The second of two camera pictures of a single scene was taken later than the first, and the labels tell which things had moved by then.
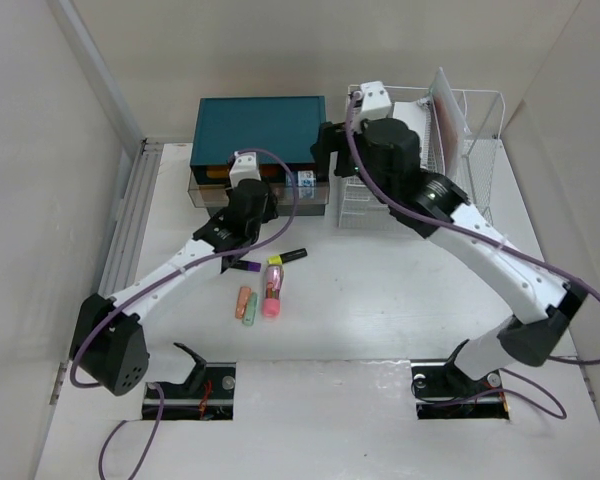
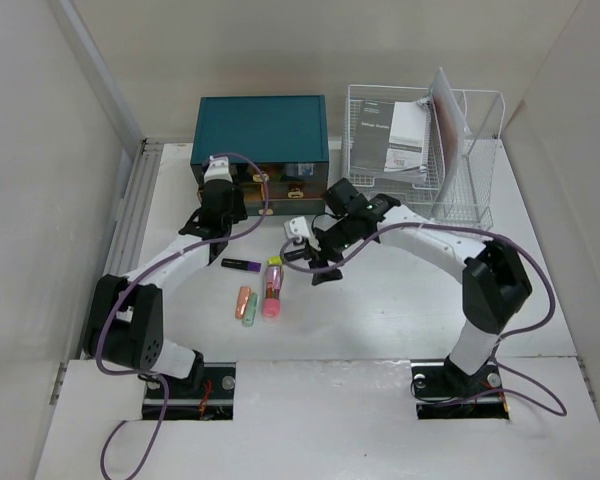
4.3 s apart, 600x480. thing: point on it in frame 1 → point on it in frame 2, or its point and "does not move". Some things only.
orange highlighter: (244, 294) does not move
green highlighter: (250, 312) does not move
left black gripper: (268, 213) → (238, 215)
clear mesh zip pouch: (452, 126) does not move
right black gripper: (332, 138) → (324, 252)
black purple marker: (246, 265) does not move
